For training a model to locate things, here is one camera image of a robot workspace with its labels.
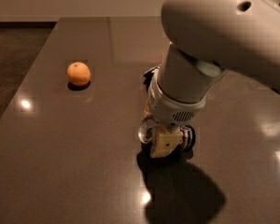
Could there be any orange fruit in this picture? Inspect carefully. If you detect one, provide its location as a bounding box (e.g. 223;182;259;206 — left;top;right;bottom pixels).
66;62;91;86

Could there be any dark blue pepsi can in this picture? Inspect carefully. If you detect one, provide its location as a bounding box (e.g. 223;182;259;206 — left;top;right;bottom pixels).
138;116;196;158

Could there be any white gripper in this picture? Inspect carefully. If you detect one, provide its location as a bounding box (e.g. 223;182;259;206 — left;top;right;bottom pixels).
144;68;205;158

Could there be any blue chips bag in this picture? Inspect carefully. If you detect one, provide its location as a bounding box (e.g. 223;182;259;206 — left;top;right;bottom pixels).
143;65;161;91

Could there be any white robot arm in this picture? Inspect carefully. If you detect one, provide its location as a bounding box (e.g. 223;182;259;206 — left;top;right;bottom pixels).
138;0;280;158

